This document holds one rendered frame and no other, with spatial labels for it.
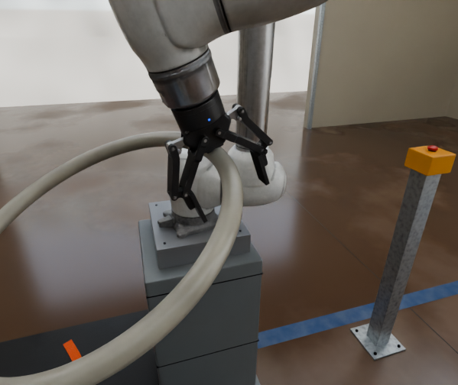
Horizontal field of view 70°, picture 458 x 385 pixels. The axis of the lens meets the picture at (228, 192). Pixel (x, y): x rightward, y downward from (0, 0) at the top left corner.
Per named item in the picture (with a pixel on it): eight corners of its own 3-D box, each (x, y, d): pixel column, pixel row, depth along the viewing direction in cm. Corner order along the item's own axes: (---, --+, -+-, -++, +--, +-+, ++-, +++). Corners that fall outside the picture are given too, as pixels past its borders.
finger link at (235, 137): (204, 127, 53) (207, 120, 53) (254, 147, 60) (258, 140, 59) (214, 136, 50) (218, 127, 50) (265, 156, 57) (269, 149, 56)
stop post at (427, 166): (405, 350, 170) (475, 154, 122) (374, 360, 165) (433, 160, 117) (379, 321, 188) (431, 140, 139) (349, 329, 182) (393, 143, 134)
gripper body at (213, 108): (207, 77, 51) (225, 127, 57) (160, 101, 49) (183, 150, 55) (229, 88, 45) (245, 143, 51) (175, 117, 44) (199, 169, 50)
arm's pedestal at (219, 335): (146, 344, 174) (125, 215, 138) (235, 322, 187) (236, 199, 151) (155, 447, 131) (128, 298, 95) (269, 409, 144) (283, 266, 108)
